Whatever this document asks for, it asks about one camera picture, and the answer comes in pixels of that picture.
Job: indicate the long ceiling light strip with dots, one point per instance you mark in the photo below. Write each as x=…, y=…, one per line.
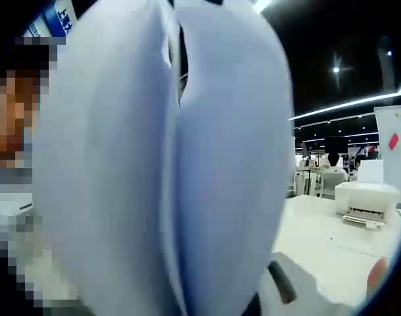
x=351, y=104

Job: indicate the white printer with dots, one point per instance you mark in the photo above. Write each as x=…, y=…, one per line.
x=368, y=197

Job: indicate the blue white wall banner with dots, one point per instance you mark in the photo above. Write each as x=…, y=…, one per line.
x=52, y=16

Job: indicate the white table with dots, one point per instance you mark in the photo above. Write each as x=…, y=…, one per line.
x=318, y=230

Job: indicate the red whiteboard eraser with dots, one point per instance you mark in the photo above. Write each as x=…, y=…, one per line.
x=393, y=141

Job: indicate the person's right hand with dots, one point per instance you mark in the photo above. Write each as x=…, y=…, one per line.
x=378, y=276

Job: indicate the white printer feed paper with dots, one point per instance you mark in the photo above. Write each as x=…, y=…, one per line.
x=370, y=171

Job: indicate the white whiteboard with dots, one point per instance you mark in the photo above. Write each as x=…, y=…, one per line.
x=394, y=174

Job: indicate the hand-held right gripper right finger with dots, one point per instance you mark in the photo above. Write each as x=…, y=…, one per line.
x=305, y=296

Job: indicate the white office chair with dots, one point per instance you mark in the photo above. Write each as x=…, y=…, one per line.
x=333, y=187

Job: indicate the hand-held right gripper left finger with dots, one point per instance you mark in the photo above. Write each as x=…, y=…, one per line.
x=68, y=309

